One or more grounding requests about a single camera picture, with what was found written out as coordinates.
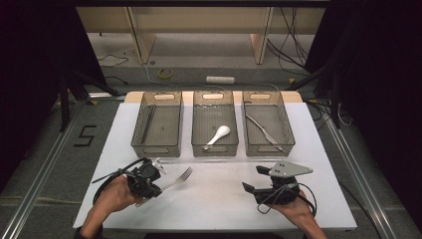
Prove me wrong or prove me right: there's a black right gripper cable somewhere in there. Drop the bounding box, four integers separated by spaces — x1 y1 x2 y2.
256 182 318 217

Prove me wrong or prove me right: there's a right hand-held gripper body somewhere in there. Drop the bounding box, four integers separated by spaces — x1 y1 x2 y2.
253 160 314 205

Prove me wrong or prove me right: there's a person's right hand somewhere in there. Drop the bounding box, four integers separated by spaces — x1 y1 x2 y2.
271 189 315 230

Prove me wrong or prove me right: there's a grey translucent plastic bin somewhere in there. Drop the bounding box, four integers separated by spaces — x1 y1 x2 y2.
242 90 297 157
191 91 240 157
130 91 184 158

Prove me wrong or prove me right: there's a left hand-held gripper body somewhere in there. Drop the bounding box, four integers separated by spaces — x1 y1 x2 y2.
124 157 167 198

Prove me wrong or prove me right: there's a white plastic spoon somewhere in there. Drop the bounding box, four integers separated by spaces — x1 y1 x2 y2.
202 124 232 151

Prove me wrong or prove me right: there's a white power strip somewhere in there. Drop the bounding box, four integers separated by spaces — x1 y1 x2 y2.
205 76 236 85

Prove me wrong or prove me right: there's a yellow tape roll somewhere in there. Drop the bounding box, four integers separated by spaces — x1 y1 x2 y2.
156 68 174 81

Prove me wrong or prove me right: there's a silver metal fork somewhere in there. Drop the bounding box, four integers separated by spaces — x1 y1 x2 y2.
134 166 194 208

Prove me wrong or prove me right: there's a black metal stand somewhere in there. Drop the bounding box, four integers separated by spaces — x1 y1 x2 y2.
59 71 120 132
287 63 342 129

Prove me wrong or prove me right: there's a white floor cable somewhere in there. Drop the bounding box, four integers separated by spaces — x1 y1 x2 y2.
142 63 280 93

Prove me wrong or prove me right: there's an aluminium floor rail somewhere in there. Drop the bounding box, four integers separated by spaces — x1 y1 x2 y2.
322 116 399 239
0 99 91 239

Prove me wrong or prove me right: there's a light wooden desk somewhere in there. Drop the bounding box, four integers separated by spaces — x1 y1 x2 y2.
76 6 326 66

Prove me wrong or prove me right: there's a thin black floor cable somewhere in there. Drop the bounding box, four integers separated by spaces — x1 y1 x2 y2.
98 54 129 69

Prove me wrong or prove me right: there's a black curtain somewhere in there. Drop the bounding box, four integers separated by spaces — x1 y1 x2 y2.
0 0 107 193
305 0 422 227

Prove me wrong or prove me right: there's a bundle of black cables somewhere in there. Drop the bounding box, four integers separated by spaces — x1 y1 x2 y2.
267 6 312 78

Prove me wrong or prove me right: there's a person's left hand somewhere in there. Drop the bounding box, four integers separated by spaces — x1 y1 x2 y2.
95 175 140 217

